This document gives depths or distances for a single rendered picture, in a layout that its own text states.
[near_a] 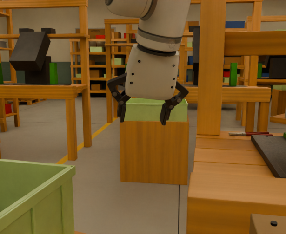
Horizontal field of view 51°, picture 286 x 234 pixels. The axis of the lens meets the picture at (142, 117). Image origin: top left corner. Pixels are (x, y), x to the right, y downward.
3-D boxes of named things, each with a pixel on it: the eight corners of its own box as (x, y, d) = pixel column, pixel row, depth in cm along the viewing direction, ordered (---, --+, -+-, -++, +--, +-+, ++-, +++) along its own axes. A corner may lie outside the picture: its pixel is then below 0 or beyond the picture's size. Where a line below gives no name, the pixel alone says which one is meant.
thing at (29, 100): (30, 105, 853) (29, 89, 845) (3, 104, 859) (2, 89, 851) (47, 100, 971) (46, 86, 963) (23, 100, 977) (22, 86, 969)
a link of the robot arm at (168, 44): (178, 29, 60) (174, 43, 61) (135, 22, 58) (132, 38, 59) (190, 41, 53) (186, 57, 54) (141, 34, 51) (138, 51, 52)
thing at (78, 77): (156, 98, 1009) (157, 30, 970) (71, 97, 1046) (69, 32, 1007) (158, 97, 1061) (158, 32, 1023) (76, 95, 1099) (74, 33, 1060)
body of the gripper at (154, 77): (178, 40, 60) (166, 90, 66) (129, 33, 58) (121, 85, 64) (189, 52, 54) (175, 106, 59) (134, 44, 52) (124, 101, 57)
